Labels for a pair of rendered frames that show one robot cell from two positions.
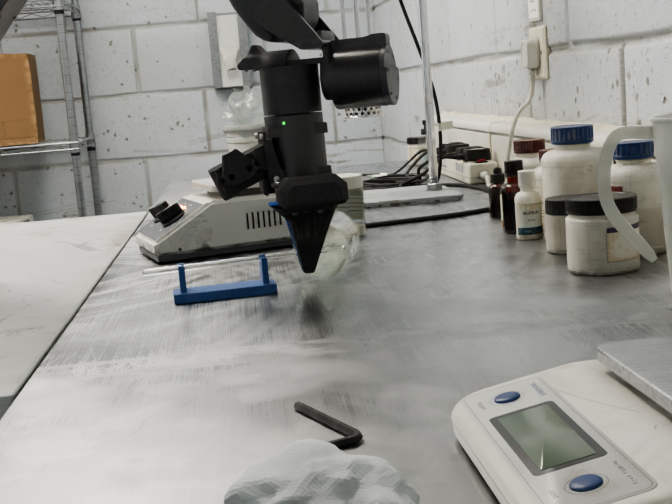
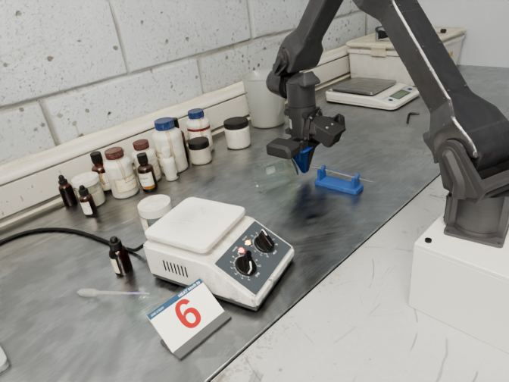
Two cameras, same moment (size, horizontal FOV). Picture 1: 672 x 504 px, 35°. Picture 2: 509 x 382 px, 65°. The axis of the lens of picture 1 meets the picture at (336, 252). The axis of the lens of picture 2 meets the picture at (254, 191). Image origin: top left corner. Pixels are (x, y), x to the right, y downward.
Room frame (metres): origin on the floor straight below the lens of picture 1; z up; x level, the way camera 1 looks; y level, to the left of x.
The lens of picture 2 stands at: (1.62, 0.60, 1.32)
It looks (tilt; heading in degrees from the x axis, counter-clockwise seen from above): 29 degrees down; 233
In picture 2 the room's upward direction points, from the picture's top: 7 degrees counter-clockwise
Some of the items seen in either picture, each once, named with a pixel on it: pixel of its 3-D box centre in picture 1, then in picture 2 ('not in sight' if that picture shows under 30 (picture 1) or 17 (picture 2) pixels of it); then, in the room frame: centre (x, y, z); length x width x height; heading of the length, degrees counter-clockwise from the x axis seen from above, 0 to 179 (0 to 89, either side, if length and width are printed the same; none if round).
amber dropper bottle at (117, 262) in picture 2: not in sight; (118, 253); (1.48, 0.02, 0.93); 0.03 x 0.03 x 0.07
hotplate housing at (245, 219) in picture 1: (229, 217); (213, 248); (1.37, 0.13, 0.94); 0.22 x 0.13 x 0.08; 110
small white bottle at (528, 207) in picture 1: (528, 204); (169, 163); (1.24, -0.23, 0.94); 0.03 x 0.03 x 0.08
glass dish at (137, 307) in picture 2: not in sight; (143, 303); (1.50, 0.13, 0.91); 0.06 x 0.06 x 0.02
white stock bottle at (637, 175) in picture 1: (634, 197); (198, 130); (1.10, -0.31, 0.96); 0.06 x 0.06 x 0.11
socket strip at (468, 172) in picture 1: (460, 164); not in sight; (2.12, -0.26, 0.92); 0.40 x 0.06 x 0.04; 5
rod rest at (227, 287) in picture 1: (223, 278); (338, 179); (1.03, 0.11, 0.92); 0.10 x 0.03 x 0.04; 99
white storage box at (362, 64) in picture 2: not in sight; (404, 54); (0.16, -0.27, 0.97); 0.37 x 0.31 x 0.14; 2
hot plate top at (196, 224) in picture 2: (245, 181); (196, 222); (1.38, 0.11, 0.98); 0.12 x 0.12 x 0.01; 20
